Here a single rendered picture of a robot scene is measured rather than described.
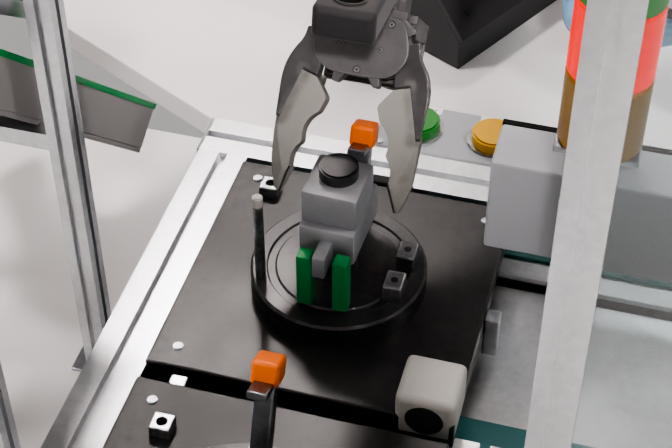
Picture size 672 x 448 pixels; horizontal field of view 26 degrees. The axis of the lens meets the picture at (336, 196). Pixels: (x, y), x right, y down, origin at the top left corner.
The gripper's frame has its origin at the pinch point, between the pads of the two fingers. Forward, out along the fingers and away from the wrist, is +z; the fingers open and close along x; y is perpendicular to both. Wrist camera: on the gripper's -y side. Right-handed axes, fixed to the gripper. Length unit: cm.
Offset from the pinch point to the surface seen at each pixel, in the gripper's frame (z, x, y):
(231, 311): 11.1, 7.2, 3.3
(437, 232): 2.3, -6.4, 13.0
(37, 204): 7.4, 33.3, 24.0
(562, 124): -6.6, -16.8, -22.7
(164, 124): -2, 69, 163
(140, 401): 18.0, 10.7, -4.5
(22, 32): -15, 108, 179
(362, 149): -3.3, -0.5, 4.9
